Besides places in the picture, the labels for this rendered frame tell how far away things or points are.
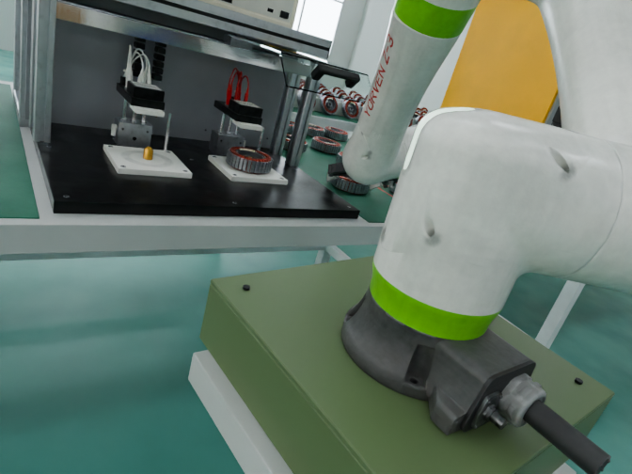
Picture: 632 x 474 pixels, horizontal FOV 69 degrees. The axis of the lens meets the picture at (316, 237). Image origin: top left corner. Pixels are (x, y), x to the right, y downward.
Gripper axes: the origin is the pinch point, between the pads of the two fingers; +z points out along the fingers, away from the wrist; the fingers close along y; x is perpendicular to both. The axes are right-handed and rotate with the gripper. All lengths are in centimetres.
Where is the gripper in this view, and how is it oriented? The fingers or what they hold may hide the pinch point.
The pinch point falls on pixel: (351, 180)
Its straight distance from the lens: 133.1
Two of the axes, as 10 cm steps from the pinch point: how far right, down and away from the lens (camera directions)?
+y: 9.3, 1.3, 3.5
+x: 0.9, -9.9, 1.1
